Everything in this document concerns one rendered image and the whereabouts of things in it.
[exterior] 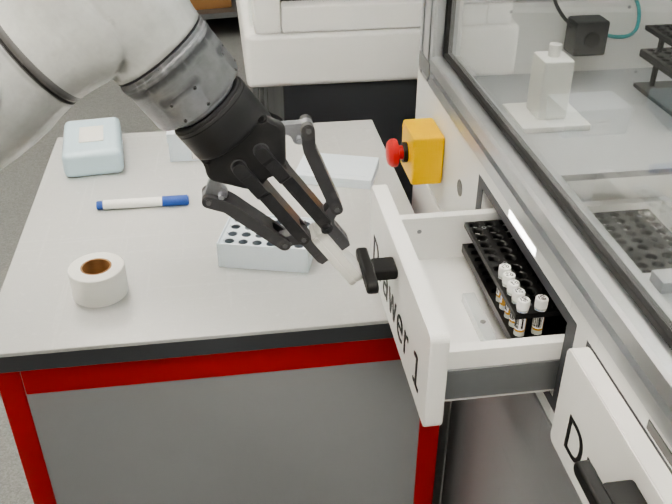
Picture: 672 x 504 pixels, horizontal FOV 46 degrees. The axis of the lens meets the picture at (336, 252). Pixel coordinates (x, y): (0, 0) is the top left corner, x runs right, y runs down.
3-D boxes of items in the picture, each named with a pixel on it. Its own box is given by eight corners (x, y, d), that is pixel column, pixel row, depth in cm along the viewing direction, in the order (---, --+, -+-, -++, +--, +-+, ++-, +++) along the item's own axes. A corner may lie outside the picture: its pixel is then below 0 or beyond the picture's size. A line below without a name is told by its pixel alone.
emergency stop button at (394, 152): (388, 172, 111) (389, 146, 108) (383, 160, 114) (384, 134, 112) (409, 171, 111) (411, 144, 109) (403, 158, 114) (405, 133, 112)
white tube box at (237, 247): (218, 267, 108) (216, 243, 106) (232, 235, 115) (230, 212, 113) (308, 273, 106) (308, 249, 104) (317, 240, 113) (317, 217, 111)
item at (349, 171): (293, 183, 128) (293, 174, 127) (305, 160, 136) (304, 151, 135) (371, 189, 126) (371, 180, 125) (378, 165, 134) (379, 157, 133)
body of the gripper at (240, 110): (164, 146, 67) (233, 220, 71) (243, 87, 65) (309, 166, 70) (167, 112, 73) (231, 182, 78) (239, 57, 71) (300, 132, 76)
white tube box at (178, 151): (169, 162, 135) (166, 134, 132) (172, 141, 142) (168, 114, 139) (244, 158, 136) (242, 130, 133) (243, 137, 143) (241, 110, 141)
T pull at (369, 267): (367, 297, 78) (367, 285, 77) (355, 256, 84) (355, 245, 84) (403, 294, 79) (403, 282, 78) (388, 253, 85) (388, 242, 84)
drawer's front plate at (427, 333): (423, 430, 74) (431, 338, 68) (368, 262, 98) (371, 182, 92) (441, 428, 74) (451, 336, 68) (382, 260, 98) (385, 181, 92)
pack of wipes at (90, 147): (125, 173, 131) (121, 149, 129) (65, 180, 129) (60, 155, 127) (122, 137, 143) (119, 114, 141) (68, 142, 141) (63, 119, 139)
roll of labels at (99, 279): (68, 310, 99) (62, 283, 97) (77, 278, 105) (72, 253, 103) (125, 306, 100) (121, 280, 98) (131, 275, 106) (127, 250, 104)
